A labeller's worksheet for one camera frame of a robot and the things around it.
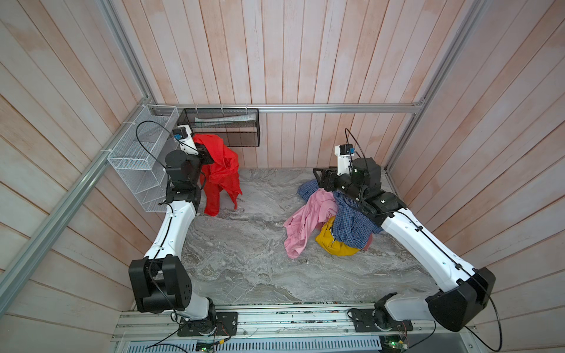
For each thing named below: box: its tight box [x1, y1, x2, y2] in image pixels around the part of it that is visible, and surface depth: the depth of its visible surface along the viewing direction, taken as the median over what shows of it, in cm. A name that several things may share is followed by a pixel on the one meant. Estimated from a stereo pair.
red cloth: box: [192, 133, 243, 217], surface depth 70 cm
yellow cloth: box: [314, 216, 361, 257], surface depth 90 cm
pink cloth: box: [282, 188, 339, 259], surface depth 94 cm
